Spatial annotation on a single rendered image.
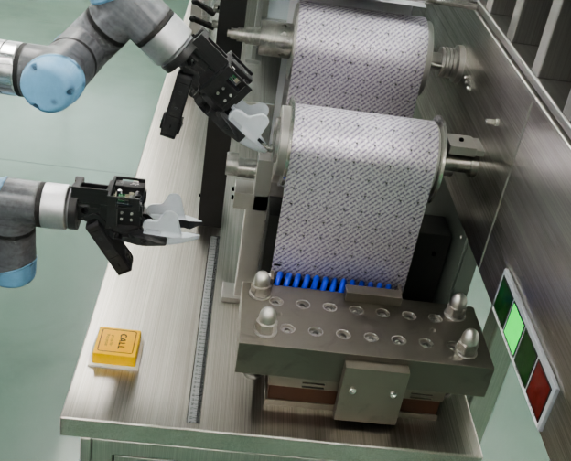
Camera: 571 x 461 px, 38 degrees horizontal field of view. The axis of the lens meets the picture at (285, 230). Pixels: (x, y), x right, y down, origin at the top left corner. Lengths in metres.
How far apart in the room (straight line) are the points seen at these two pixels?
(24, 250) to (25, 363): 1.37
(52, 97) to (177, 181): 0.81
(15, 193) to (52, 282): 1.75
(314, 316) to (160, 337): 0.29
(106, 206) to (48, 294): 1.71
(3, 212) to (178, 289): 0.38
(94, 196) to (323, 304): 0.41
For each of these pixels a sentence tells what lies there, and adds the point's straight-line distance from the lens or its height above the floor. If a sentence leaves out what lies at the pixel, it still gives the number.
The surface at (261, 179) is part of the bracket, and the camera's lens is 1.40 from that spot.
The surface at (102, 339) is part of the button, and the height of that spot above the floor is 0.92.
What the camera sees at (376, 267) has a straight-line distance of 1.42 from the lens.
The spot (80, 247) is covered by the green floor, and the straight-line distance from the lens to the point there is 3.29.
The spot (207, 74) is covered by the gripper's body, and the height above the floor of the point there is 1.36.
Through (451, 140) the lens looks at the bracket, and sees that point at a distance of 1.38.
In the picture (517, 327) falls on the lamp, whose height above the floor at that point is 1.19.
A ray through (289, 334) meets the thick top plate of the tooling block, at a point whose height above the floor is 1.03.
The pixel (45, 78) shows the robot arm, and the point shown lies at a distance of 1.15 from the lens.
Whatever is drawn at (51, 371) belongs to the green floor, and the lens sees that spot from 2.73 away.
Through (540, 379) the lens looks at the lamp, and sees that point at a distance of 1.06.
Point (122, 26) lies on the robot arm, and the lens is 1.25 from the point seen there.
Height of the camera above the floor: 1.83
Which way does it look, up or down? 31 degrees down
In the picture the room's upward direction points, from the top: 10 degrees clockwise
